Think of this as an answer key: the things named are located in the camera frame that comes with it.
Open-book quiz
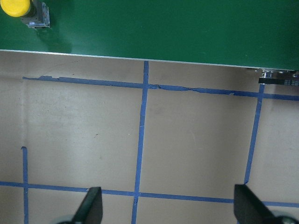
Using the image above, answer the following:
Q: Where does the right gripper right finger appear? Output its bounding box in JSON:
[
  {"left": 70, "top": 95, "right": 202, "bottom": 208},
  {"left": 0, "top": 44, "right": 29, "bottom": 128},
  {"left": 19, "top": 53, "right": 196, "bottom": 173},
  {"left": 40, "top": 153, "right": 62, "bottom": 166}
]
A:
[{"left": 234, "top": 184, "right": 277, "bottom": 224}]

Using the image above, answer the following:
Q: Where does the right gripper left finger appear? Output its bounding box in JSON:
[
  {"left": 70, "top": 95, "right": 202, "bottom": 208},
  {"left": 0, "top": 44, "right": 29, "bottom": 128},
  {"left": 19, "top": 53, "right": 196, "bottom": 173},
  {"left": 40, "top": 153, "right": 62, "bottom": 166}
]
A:
[{"left": 71, "top": 187, "right": 103, "bottom": 224}]

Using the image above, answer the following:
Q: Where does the yellow push button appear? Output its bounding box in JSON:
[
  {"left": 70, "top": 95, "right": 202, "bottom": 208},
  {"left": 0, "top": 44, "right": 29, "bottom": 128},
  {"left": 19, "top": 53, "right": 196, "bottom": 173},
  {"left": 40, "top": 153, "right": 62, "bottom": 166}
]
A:
[{"left": 0, "top": 0, "right": 50, "bottom": 28}]

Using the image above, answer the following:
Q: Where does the green conveyor belt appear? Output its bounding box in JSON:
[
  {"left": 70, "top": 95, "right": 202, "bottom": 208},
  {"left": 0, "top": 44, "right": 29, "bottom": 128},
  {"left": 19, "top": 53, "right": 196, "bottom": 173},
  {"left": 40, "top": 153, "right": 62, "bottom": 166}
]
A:
[{"left": 0, "top": 0, "right": 299, "bottom": 85}]

